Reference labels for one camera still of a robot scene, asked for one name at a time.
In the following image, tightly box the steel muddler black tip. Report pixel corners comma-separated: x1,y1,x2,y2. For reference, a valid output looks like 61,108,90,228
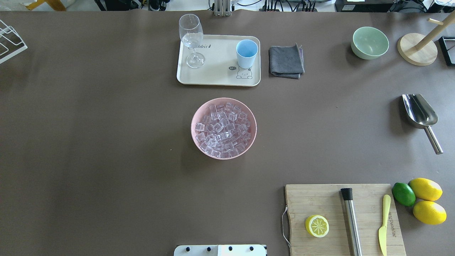
340,188,363,256

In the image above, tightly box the light blue plastic cup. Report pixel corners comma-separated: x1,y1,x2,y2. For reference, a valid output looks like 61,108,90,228
236,39,258,69

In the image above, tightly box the bamboo cutting board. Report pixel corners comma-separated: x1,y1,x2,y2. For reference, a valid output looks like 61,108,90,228
285,184,392,256

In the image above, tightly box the wooden mug tree stand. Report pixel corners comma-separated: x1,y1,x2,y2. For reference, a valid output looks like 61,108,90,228
397,12,455,66

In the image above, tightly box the upper yellow lemon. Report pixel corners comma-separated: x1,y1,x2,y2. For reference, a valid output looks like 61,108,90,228
408,177,443,202

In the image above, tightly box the beige rabbit serving tray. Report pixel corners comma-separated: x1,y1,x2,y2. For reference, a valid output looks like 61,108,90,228
176,34,261,86

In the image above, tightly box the pink bowl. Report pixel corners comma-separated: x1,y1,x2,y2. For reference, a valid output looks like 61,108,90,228
191,97,257,160

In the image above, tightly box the green lime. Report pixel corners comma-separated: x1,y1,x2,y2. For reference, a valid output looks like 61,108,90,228
392,182,416,207

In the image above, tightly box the half lemon slice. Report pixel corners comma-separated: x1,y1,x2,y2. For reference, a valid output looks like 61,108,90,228
305,214,330,238

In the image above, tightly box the lower yellow lemon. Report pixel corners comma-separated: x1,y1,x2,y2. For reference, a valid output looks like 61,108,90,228
412,201,447,225

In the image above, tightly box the pile of clear ice cubes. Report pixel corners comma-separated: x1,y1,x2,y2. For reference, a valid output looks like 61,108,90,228
195,102,252,158

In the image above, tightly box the stainless steel ice scoop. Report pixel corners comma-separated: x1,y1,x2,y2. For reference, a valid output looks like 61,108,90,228
402,94,444,155

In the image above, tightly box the yellow plastic knife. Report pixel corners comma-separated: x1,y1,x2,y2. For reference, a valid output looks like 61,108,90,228
378,194,391,256

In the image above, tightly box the white wire rack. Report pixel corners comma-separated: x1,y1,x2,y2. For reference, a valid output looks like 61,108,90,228
0,20,28,64

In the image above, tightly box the yellow lemon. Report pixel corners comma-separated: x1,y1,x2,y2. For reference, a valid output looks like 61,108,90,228
412,201,447,225
408,177,443,202

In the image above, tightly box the clear wine glass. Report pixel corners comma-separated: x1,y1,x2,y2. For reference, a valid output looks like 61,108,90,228
179,14,206,69

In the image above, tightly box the grey folded cloth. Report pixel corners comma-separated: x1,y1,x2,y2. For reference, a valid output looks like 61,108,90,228
269,44,305,79

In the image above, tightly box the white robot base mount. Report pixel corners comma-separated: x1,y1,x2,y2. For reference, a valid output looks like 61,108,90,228
174,244,268,256

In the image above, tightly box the pale green bowl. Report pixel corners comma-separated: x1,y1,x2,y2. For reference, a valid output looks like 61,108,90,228
351,27,389,60

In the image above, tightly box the black frame object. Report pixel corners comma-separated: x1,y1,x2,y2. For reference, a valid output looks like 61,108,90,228
438,36,455,66

